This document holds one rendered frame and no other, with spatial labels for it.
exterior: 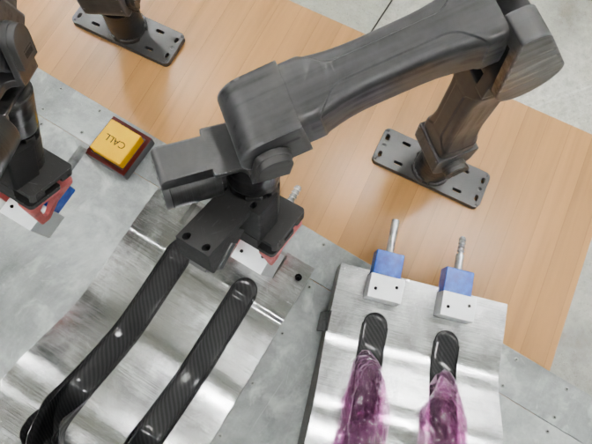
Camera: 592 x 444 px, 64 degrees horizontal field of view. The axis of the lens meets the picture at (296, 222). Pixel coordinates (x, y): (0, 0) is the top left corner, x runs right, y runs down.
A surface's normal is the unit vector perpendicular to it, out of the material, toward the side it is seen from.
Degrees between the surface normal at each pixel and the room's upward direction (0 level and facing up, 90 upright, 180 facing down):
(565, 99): 0
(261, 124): 15
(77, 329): 26
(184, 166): 7
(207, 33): 0
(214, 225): 21
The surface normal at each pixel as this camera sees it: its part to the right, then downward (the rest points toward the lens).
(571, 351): 0.05, -0.25
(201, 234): 0.04, -0.58
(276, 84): -0.19, -0.16
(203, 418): 0.28, -0.60
